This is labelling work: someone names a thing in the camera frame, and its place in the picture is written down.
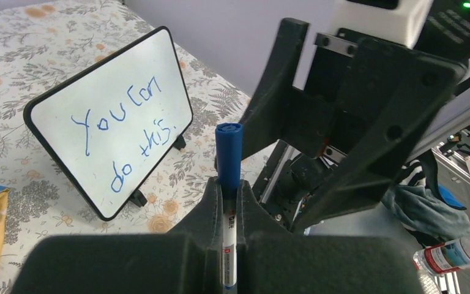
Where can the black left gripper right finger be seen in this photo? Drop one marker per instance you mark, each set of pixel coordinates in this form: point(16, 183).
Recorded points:
point(273, 260)

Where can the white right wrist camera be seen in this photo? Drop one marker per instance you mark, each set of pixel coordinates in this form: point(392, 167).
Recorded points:
point(402, 23)

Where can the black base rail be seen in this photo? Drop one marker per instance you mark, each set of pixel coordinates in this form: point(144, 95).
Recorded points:
point(288, 179)

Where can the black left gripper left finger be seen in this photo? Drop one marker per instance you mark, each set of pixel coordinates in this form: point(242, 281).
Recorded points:
point(184, 260)

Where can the white whiteboard black frame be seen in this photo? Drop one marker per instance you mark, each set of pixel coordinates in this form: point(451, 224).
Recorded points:
point(110, 125)

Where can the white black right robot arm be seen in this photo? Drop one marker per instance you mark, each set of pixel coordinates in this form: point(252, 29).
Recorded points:
point(454, 28)

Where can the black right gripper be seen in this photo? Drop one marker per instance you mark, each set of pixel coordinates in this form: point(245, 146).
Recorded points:
point(369, 101)

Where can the blue capped whiteboard marker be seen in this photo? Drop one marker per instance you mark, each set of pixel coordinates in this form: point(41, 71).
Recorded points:
point(228, 138)

